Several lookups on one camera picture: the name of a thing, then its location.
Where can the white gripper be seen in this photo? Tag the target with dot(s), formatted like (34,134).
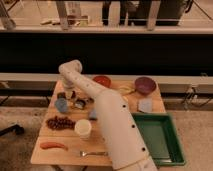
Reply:
(68,86)

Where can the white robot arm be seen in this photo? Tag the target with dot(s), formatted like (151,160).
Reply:
(125,145)

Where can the blue eraser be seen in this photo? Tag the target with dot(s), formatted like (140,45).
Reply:
(92,115)

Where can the blue cup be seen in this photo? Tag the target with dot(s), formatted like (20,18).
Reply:
(61,105)

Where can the small dark toy item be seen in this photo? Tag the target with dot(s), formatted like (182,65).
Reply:
(80,103)

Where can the bunch of red grapes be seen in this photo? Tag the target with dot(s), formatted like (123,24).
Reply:
(60,123)

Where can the white cup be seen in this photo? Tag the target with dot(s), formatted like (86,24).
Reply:
(83,129)

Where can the red bowl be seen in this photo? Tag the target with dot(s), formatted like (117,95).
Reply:
(103,80)

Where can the wooden table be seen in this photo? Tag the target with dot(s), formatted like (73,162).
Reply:
(58,156)

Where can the yellow banana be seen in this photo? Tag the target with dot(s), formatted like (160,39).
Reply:
(124,90)

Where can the silver fork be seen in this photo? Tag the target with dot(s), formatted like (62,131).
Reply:
(83,153)

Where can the black object on floor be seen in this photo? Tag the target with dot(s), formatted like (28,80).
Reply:
(17,129)

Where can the purple bowl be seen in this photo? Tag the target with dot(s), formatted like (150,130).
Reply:
(145,85)

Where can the grey blue sponge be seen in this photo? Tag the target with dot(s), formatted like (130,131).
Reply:
(145,105)

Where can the green plastic tray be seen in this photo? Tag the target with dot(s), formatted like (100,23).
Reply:
(160,136)

